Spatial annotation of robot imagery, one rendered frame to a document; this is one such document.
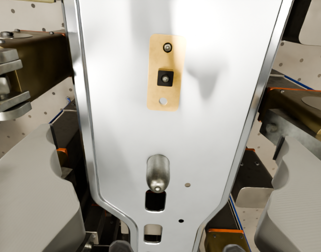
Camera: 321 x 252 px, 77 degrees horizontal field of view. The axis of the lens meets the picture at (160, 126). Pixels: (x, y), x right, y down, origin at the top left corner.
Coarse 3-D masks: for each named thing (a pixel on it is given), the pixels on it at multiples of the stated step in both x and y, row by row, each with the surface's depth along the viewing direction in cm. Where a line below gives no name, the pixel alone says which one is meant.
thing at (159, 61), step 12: (156, 36) 20; (168, 36) 20; (180, 36) 20; (156, 48) 21; (180, 48) 21; (156, 60) 22; (168, 60) 22; (180, 60) 22; (156, 72) 22; (168, 72) 21; (180, 72) 22; (156, 84) 23; (168, 84) 22; (180, 84) 23; (156, 96) 23; (168, 96) 23; (156, 108) 24; (168, 108) 24
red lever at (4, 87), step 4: (0, 76) 16; (4, 76) 16; (0, 80) 16; (4, 80) 16; (8, 80) 17; (0, 84) 16; (4, 84) 16; (8, 84) 17; (0, 88) 16; (4, 88) 16; (8, 88) 17; (0, 92) 16; (4, 92) 17; (8, 92) 17; (0, 96) 17; (4, 96) 17
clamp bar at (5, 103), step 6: (12, 60) 17; (18, 60) 17; (0, 66) 16; (6, 66) 16; (12, 66) 17; (18, 66) 17; (0, 72) 16; (24, 90) 19; (6, 96) 17; (12, 96) 17; (18, 96) 18; (24, 96) 18; (0, 102) 16; (6, 102) 16; (12, 102) 17; (18, 102) 18; (0, 108) 16; (6, 108) 17
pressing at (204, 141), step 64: (64, 0) 19; (128, 0) 19; (192, 0) 19; (256, 0) 19; (128, 64) 22; (192, 64) 22; (256, 64) 22; (128, 128) 26; (192, 128) 26; (128, 192) 31; (192, 192) 31
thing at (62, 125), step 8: (72, 104) 49; (64, 112) 46; (72, 112) 47; (56, 120) 43; (64, 120) 43; (72, 120) 43; (56, 128) 40; (64, 128) 40; (72, 128) 41; (56, 136) 38; (64, 136) 38; (72, 136) 38; (64, 144) 36; (72, 144) 38; (80, 144) 42; (64, 152) 33; (72, 152) 38; (64, 160) 33; (72, 160) 38
